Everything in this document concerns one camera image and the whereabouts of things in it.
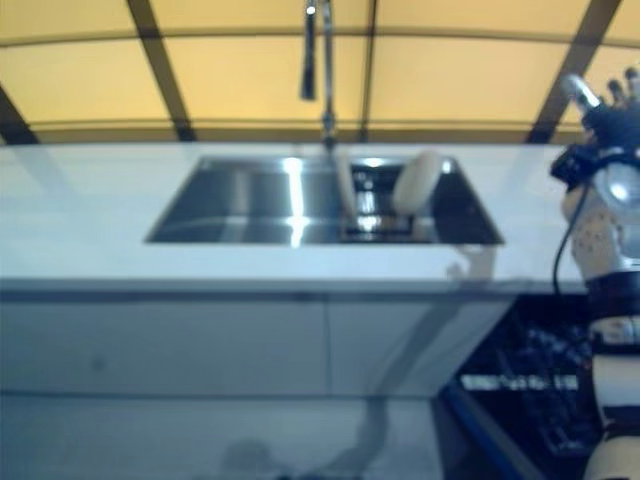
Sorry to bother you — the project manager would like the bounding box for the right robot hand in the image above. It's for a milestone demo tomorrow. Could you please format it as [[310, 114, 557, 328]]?
[[560, 67, 640, 152]]

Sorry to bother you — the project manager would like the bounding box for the black dish drying rack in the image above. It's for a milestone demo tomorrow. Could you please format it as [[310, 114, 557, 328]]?
[[339, 159, 441, 244]]

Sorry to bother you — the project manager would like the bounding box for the chrome pull-down kitchen faucet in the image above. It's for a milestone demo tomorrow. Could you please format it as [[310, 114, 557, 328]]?
[[298, 0, 339, 149]]

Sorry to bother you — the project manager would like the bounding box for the white cabinet door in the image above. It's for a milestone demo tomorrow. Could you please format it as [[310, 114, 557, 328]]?
[[0, 292, 331, 401], [327, 289, 516, 401]]

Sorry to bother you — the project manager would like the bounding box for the stainless steel double sink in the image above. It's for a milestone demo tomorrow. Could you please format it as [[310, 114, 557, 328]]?
[[144, 154, 506, 247]]

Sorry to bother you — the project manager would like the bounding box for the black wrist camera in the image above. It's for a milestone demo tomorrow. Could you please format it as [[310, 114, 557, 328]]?
[[549, 143, 601, 190]]

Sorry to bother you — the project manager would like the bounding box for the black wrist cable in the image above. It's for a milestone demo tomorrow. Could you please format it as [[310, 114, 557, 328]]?
[[552, 184, 591, 296]]

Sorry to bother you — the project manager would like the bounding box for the dishwasher wire basket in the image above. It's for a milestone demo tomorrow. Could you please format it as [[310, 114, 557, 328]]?
[[459, 319, 601, 456]]

